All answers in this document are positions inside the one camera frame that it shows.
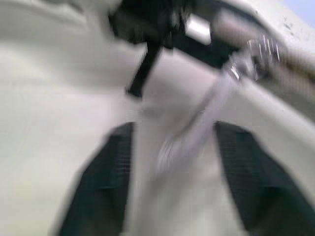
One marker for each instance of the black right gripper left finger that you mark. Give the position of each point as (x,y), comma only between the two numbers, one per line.
(103,182)

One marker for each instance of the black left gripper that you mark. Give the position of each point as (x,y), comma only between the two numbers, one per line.
(152,22)

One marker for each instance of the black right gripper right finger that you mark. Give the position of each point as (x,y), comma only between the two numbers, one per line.
(261,186)

